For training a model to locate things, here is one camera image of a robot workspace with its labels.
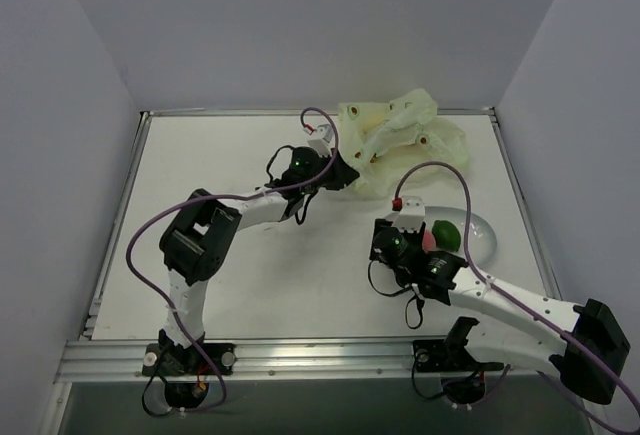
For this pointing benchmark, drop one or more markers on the pink fake peach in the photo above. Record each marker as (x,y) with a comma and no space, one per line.
(428,242)

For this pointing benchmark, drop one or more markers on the aluminium front rail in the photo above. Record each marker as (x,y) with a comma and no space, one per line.
(130,360)

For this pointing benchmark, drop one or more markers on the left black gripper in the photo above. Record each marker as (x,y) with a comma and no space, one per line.
(342,175)

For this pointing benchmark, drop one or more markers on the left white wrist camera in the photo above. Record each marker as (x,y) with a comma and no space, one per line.
(320,139)

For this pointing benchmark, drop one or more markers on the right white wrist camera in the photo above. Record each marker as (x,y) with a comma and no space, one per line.
(407,214)

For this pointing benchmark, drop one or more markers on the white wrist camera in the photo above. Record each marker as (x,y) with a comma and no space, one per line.
(320,139)
(407,214)

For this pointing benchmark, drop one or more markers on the green fake fruit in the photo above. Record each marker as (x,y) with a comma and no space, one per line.
(447,236)

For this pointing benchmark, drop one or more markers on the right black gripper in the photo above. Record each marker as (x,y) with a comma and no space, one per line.
(382,243)

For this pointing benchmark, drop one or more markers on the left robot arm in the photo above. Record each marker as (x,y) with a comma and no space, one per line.
(196,243)

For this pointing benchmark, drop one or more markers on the aluminium table edge frame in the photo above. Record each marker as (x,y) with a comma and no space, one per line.
(283,280)

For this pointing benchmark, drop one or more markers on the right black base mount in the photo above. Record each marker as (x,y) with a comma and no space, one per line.
(462,381)

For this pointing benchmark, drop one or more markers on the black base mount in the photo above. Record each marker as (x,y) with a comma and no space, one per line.
(181,371)
(462,381)

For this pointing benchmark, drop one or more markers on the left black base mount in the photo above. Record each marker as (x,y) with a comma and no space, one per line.
(181,371)

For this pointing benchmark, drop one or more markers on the white oval plate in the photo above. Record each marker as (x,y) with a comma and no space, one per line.
(483,242)

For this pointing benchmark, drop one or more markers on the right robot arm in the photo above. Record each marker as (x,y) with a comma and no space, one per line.
(581,345)

